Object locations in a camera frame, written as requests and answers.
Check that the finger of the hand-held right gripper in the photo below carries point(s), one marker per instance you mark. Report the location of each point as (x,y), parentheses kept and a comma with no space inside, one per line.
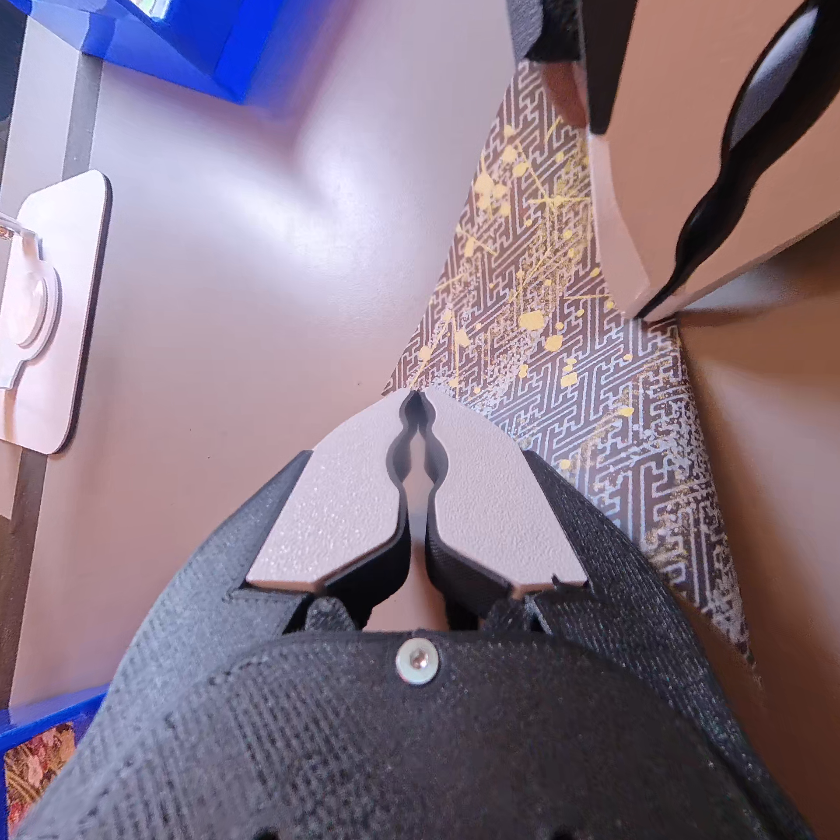
(794,210)
(670,105)

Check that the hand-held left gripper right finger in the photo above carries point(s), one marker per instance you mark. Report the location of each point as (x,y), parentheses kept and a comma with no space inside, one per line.
(505,512)

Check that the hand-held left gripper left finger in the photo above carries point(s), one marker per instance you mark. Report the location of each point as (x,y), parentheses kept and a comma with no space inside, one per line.
(328,512)

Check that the yellow backed black patterned paper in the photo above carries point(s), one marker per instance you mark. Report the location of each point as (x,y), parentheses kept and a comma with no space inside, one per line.
(565,341)

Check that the blue plastic bin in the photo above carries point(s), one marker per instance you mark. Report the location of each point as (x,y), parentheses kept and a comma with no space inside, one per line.
(40,709)
(223,46)

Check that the person's right hand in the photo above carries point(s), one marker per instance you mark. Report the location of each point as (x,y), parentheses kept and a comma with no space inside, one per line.
(567,92)

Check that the white stand plate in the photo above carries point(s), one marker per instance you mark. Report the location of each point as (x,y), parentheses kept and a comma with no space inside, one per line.
(72,315)

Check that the stack of patterned papers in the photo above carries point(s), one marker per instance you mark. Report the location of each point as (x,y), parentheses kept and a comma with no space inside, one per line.
(40,775)

